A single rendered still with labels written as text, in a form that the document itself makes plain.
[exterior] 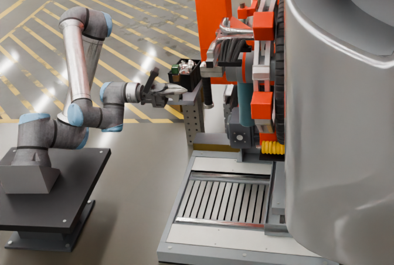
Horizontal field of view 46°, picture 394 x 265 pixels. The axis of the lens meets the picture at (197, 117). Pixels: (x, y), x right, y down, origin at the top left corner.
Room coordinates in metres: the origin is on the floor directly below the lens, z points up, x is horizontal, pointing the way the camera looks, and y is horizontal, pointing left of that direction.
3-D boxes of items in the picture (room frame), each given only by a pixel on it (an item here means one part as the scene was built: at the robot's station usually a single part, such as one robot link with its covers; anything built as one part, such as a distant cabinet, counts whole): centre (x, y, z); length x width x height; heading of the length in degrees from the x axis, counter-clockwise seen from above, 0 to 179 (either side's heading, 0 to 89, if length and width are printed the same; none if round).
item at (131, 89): (1.78, 0.25, 0.81); 0.10 x 0.05 x 0.09; 164
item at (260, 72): (1.80, -0.33, 0.85); 0.54 x 0.07 x 0.54; 164
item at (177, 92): (1.72, 0.08, 0.80); 0.09 x 0.03 x 0.06; 74
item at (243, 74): (1.82, -0.26, 0.85); 0.21 x 0.14 x 0.14; 74
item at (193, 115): (2.53, 0.02, 0.21); 0.10 x 0.10 x 0.42; 74
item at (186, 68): (2.49, 0.03, 0.51); 0.20 x 0.14 x 0.13; 156
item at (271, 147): (1.65, -0.39, 0.51); 0.29 x 0.06 x 0.06; 74
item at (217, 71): (1.69, -0.08, 0.93); 0.09 x 0.05 x 0.05; 74
